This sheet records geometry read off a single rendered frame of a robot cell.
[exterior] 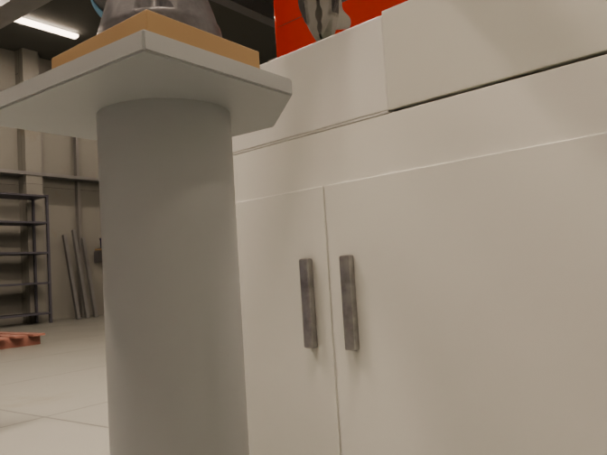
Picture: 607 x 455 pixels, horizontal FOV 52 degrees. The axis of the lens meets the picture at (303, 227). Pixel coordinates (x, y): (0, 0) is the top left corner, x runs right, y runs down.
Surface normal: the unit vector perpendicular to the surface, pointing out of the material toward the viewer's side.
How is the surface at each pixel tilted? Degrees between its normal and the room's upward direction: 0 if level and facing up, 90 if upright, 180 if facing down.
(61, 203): 90
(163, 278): 90
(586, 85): 90
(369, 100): 90
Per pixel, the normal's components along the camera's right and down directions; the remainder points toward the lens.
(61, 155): 0.80, -0.09
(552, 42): -0.70, 0.00
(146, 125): -0.06, -0.07
